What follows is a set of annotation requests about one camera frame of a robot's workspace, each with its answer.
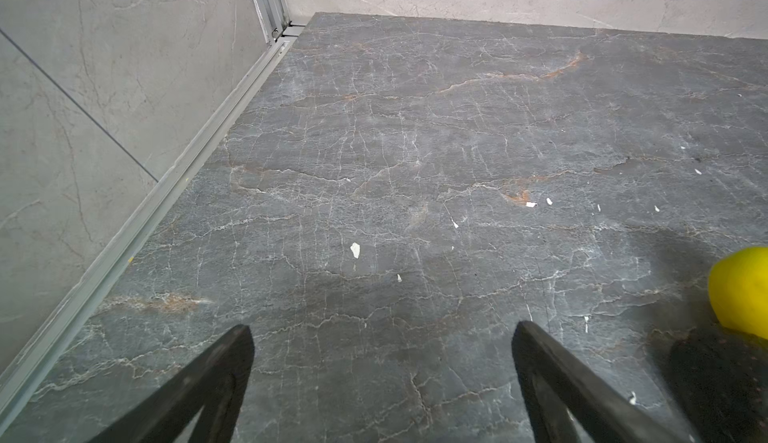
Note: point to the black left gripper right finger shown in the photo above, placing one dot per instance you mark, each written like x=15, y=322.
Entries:
x=559, y=390

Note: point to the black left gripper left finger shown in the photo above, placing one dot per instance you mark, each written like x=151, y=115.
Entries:
x=209, y=391

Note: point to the dark fake avocado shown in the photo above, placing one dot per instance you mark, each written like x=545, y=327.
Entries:
x=719, y=377

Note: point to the yellow fake lemon fruit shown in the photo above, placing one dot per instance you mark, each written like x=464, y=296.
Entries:
x=737, y=290

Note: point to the aluminium frame rail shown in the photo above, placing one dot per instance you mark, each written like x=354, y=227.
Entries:
x=107, y=109

